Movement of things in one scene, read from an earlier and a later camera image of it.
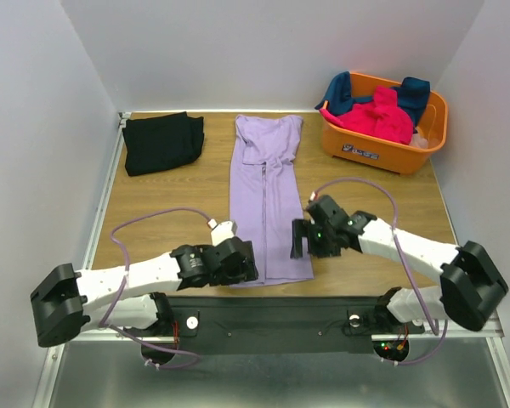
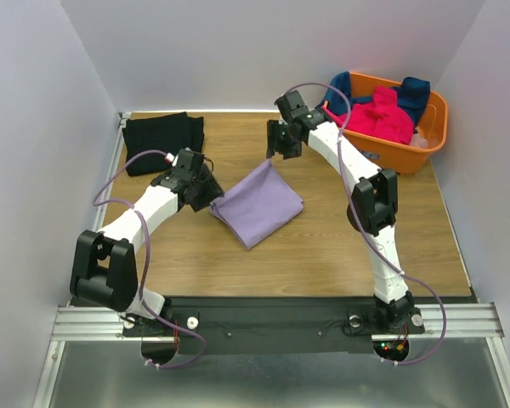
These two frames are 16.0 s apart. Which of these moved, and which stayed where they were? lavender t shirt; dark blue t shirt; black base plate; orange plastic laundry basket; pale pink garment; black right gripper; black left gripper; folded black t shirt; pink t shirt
Moved: lavender t shirt; black right gripper; black left gripper
Stayed: dark blue t shirt; black base plate; pale pink garment; orange plastic laundry basket; pink t shirt; folded black t shirt
